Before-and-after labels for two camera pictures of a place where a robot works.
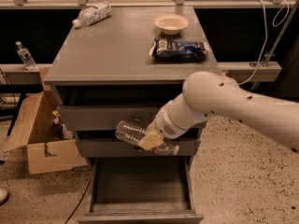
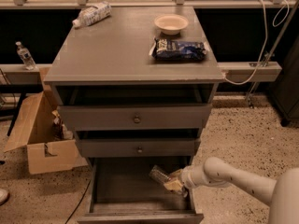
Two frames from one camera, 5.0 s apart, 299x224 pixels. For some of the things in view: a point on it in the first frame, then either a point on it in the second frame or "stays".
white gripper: (163, 124) to (188, 176)
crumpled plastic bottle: (92, 13) stays
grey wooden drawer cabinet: (122, 68) stays
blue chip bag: (177, 49) stays
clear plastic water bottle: (134, 134) to (160, 175)
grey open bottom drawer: (140, 190) stays
